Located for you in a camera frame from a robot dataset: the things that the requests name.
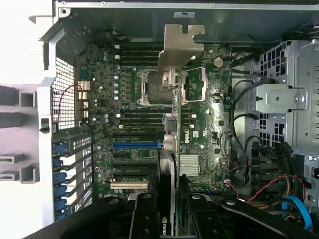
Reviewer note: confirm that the perforated metal disk bay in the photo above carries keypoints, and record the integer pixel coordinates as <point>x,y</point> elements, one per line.
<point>299,74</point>

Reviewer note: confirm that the metal socket cover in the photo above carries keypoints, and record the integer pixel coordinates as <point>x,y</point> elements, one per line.
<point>197,84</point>

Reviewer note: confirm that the silver chipset heatsink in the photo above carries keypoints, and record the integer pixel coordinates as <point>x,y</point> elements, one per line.
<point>189,164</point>

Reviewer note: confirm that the green Dell motherboard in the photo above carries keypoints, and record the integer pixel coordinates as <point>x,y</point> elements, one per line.
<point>211,119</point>

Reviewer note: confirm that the grey open disk bay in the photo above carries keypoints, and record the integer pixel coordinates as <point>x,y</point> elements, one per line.
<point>309,179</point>

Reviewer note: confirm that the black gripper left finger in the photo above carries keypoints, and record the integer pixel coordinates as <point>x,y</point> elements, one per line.
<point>144,214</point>

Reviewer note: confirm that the open black PC case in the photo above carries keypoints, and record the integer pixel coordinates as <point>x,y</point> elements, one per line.
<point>224,22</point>

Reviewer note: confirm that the white expansion slot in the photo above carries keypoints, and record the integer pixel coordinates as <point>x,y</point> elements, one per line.
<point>127,185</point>

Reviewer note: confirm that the grey parts rack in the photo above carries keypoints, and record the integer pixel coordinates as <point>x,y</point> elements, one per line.
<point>27,99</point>

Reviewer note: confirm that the CPU socket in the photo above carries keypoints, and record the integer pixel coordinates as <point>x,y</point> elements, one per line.
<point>152,87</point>

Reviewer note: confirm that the blue expansion slot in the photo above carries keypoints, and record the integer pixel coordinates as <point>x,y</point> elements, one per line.
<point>134,146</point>

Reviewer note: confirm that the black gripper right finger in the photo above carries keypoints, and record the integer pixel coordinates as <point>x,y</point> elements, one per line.
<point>202,216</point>

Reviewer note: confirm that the round coin battery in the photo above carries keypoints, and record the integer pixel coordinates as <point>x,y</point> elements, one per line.
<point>218,61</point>

